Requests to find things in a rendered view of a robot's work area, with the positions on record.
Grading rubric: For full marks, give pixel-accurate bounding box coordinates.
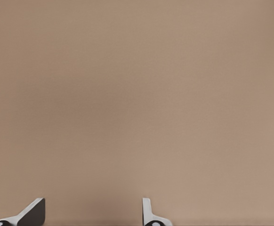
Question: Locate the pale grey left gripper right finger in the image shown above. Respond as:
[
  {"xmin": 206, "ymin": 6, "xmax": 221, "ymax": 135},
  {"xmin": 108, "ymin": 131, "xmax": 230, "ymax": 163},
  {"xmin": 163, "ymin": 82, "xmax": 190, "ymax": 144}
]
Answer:
[{"xmin": 142, "ymin": 197, "xmax": 173, "ymax": 226}]

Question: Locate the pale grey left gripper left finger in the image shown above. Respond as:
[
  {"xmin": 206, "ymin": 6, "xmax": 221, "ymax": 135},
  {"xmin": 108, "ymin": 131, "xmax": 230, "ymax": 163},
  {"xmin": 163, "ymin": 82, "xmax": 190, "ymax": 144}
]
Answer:
[{"xmin": 0, "ymin": 197, "xmax": 46, "ymax": 226}]

